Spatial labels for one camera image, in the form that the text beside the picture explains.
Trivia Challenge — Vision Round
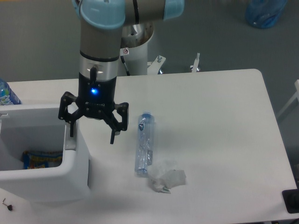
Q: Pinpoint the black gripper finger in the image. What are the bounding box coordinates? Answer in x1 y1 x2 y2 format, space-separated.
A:
58 91 86 137
102 102 129 144

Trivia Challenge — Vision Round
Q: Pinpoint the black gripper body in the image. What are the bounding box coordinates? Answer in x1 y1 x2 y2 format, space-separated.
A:
76 74 116 119

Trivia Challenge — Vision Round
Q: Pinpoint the white plastic trash can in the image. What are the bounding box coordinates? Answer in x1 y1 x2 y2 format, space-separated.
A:
0 104 91 202

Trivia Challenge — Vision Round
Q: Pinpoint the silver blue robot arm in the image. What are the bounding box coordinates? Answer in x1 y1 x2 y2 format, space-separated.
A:
58 0 185 138

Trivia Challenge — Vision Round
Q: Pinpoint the clear empty plastic bottle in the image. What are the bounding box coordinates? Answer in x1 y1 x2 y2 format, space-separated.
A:
135 112 155 175

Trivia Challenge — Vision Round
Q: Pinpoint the blue labelled drink bottle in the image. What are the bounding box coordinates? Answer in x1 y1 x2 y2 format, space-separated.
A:
0 79 22 105

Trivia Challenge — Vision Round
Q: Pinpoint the colourful snack packet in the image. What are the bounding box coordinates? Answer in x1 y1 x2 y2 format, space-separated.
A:
22 151 63 169

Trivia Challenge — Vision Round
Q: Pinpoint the crumpled clear plastic wrapper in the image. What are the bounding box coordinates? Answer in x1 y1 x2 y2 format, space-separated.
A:
147 160 186 194

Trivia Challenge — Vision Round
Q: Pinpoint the silver clamp screw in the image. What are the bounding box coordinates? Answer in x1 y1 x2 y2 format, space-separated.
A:
190 53 201 73

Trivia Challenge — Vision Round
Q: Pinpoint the small black metal tool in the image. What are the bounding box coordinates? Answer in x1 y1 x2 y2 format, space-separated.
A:
2 198 13 211

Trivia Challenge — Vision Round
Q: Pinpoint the blue plastic bag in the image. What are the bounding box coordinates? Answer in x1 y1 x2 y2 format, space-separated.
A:
244 0 288 29

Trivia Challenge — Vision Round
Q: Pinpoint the black device at table edge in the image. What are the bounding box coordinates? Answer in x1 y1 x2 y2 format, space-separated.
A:
282 189 299 214

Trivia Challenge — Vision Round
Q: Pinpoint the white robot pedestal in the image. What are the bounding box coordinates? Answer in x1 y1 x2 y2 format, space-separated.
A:
117 22 166 77

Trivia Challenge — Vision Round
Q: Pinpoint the white frame at right edge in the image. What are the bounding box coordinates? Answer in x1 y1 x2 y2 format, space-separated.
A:
277 79 299 122

